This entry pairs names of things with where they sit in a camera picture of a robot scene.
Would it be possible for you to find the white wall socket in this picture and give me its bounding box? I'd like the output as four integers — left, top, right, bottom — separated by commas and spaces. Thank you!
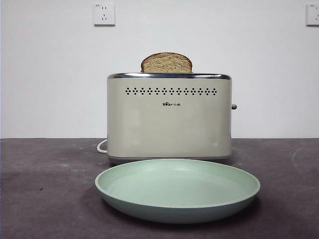
94, 2, 116, 27
306, 3, 319, 27

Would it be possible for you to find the pale green round plate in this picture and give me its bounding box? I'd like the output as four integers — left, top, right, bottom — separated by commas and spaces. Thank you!
94, 159, 262, 225

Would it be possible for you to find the cream toaster with chrome top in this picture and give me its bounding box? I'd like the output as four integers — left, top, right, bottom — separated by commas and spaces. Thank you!
106, 72, 238, 166

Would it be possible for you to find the white toaster power cable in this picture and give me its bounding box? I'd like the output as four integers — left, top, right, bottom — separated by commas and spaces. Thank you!
97, 139, 108, 153

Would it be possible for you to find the tall toasted bread slice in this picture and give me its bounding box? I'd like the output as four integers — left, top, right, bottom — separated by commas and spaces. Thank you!
140, 52, 193, 74

